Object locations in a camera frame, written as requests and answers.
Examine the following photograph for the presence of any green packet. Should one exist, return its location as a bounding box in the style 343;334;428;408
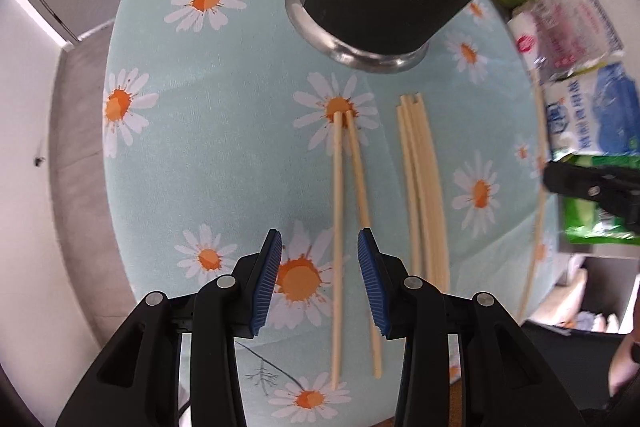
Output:
560;156;640;248

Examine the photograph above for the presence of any blue and white packet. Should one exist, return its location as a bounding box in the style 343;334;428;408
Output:
542;62;640;160

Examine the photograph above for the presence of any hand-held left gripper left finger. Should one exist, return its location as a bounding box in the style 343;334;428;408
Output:
55;228;283;427

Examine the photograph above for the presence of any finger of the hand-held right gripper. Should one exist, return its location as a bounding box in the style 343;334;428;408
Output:
544;161;640;235

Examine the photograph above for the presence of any pale wooden chopstick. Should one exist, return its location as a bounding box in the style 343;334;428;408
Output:
417;94;451;294
401;95;436;283
396;106;426;280
409;97;443;290
346;110;384;379

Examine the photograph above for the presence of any daisy print teal tablecloth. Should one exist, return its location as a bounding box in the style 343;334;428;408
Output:
102;0;561;427

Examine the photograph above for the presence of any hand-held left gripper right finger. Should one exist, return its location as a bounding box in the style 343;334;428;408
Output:
356;228;586;427

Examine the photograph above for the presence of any white plastic bag pink print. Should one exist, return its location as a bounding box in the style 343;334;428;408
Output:
509;0;627;84

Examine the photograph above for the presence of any person's right forearm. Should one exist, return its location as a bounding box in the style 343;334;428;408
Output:
607;337;640;408

